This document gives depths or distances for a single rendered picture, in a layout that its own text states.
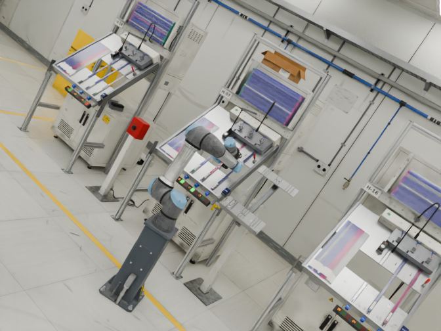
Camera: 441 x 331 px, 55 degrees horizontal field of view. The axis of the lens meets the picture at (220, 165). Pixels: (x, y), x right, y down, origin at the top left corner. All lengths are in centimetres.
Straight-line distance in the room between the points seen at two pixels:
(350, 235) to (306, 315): 69
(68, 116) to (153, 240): 228
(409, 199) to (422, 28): 227
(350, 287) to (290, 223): 216
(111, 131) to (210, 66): 192
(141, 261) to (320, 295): 134
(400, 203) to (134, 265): 187
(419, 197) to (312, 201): 190
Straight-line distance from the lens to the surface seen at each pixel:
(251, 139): 345
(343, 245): 311
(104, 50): 444
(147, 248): 268
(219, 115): 370
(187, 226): 368
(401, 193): 326
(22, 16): 832
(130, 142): 382
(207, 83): 560
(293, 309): 340
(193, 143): 259
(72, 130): 455
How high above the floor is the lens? 164
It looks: 13 degrees down
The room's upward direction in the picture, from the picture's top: 31 degrees clockwise
